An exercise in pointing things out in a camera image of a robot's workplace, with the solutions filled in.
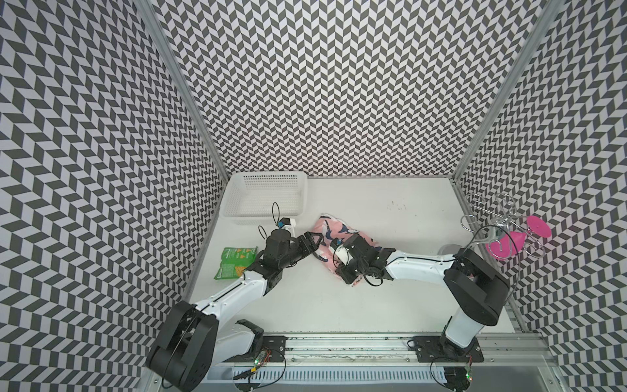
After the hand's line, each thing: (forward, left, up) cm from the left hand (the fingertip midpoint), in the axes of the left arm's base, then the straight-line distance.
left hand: (319, 240), depth 83 cm
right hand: (-7, -7, -11) cm, 15 cm away
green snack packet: (-3, +31, -9) cm, 33 cm away
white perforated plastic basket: (+30, +33, -11) cm, 46 cm away
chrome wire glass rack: (-2, -52, +16) cm, 54 cm away
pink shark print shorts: (+12, -4, -10) cm, 16 cm away
